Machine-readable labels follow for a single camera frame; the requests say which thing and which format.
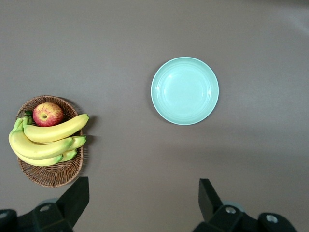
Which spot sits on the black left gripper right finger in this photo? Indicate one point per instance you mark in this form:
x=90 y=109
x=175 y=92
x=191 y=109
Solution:
x=211 y=207

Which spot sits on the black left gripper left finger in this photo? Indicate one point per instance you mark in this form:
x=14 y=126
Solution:
x=72 y=205

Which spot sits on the pale green round plate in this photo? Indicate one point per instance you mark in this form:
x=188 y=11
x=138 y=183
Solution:
x=184 y=91

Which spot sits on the brown wicker basket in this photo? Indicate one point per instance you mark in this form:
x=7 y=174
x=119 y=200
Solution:
x=53 y=174

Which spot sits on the yellow banana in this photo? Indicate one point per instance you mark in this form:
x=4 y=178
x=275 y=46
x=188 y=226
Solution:
x=55 y=131
x=79 y=141
x=70 y=155
x=36 y=147
x=41 y=161

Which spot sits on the red yellow apple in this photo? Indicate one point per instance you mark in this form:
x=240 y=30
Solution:
x=47 y=116

